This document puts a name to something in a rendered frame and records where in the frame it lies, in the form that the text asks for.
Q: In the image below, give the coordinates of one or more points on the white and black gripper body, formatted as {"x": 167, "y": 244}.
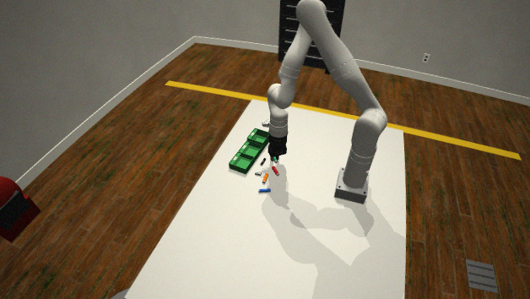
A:
{"x": 277, "y": 139}

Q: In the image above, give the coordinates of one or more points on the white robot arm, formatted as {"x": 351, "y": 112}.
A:
{"x": 314, "y": 26}

